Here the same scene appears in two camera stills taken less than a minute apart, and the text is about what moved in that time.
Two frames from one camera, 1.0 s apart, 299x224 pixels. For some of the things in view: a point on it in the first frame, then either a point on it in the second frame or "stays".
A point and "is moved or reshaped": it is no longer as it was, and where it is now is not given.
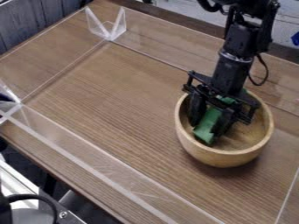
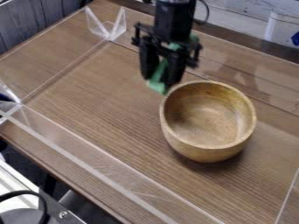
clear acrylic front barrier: [87, 171] stays
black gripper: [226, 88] to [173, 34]
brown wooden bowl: [238, 144] is moved or reshaped
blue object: [294, 38] stays
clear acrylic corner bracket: [110, 31] stays
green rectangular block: [210, 121] to [158, 84]
